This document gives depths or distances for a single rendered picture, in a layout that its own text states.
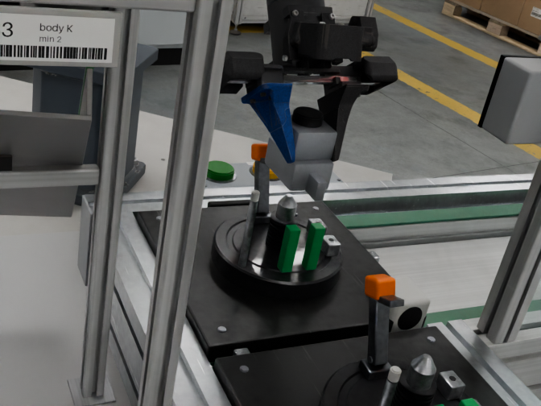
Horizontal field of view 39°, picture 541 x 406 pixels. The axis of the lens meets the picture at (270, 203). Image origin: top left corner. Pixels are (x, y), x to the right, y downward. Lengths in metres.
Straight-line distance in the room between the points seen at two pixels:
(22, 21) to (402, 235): 0.72
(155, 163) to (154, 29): 2.95
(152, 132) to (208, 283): 0.61
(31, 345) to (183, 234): 0.39
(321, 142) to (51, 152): 0.26
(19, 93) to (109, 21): 1.05
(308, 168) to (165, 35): 3.49
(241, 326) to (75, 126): 0.26
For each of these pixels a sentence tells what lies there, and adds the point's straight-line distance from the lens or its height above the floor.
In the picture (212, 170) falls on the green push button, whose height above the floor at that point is 0.97.
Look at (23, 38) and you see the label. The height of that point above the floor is 1.28.
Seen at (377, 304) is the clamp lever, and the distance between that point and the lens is 0.65.
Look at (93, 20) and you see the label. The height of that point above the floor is 1.29.
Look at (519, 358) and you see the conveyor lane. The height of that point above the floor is 0.93.
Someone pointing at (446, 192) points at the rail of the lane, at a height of 0.96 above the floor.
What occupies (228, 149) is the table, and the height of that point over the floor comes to 0.86.
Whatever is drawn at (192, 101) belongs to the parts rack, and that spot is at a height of 1.25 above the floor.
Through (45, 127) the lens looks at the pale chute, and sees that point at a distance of 0.58.
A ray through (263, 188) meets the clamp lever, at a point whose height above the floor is 1.03.
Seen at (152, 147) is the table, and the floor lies 0.86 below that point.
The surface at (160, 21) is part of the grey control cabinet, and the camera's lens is 4.17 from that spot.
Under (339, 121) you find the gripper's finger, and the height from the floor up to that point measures 1.14.
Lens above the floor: 1.41
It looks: 28 degrees down
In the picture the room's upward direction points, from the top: 11 degrees clockwise
